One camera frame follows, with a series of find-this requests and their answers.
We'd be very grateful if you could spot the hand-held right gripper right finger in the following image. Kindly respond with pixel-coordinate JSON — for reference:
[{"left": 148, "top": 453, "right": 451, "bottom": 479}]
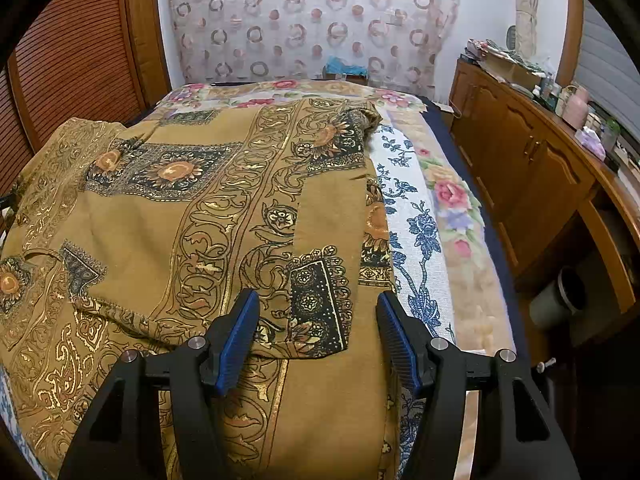
[{"left": 376, "top": 290, "right": 583, "bottom": 480}]

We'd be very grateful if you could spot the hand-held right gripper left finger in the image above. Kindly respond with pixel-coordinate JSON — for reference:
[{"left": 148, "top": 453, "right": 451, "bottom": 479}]
[{"left": 57, "top": 287, "right": 261, "bottom": 480}]

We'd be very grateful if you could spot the brown patterned garment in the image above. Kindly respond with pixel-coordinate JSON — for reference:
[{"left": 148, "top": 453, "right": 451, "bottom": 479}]
[{"left": 0, "top": 97, "right": 401, "bottom": 480}]

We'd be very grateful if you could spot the dark blue mattress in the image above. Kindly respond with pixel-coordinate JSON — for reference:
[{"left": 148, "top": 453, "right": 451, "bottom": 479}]
[{"left": 417, "top": 95, "right": 531, "bottom": 361}]

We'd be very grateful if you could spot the pink floral blanket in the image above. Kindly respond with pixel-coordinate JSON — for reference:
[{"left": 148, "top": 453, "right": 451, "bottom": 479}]
[{"left": 157, "top": 79, "right": 518, "bottom": 480}]

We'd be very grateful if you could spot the grey cylindrical bin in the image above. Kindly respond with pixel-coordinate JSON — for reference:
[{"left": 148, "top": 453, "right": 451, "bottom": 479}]
[{"left": 529, "top": 265, "right": 588, "bottom": 330}]

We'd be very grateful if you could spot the long wooden cabinet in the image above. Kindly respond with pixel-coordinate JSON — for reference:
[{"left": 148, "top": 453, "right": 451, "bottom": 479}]
[{"left": 447, "top": 57, "right": 640, "bottom": 351}]

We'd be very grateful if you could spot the small cardboard box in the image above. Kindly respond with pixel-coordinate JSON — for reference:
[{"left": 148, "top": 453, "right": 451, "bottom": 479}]
[{"left": 325, "top": 72, "right": 371, "bottom": 86}]

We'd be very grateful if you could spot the blue crumpled cloth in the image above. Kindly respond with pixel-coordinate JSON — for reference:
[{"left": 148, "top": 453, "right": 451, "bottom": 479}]
[{"left": 322, "top": 57, "right": 368, "bottom": 79}]

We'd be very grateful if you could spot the purple tissue pack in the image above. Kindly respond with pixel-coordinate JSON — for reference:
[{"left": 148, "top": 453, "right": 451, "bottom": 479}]
[{"left": 575, "top": 127, "right": 608, "bottom": 153}]

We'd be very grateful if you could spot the open cardboard box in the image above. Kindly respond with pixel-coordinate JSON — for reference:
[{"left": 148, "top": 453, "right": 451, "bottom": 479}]
[{"left": 482, "top": 52, "right": 543, "bottom": 91}]

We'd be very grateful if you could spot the pink bottle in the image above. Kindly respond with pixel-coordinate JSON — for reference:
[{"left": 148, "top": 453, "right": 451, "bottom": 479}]
[{"left": 562, "top": 85, "right": 591, "bottom": 128}]

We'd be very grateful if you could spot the green clear bottle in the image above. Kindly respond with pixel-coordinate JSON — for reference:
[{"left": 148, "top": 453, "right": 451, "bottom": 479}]
[{"left": 600, "top": 117, "right": 622, "bottom": 153}]

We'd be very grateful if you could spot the stack of folded cloths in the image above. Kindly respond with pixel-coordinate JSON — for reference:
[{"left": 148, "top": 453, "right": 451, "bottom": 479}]
[{"left": 462, "top": 37, "right": 511, "bottom": 63}]

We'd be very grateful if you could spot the wooden louvered wardrobe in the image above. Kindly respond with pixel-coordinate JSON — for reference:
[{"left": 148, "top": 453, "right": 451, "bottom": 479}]
[{"left": 0, "top": 0, "right": 173, "bottom": 196}]

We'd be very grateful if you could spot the sheer curtain with circles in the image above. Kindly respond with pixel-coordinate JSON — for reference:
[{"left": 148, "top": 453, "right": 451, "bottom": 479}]
[{"left": 165, "top": 0, "right": 461, "bottom": 96}]

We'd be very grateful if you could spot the grey window blind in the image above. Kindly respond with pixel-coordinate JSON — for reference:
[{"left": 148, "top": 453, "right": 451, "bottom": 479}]
[{"left": 570, "top": 0, "right": 640, "bottom": 116}]

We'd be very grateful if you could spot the beige tied curtain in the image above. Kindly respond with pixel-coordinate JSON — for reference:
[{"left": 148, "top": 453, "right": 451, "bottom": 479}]
[{"left": 505, "top": 0, "right": 541, "bottom": 56}]

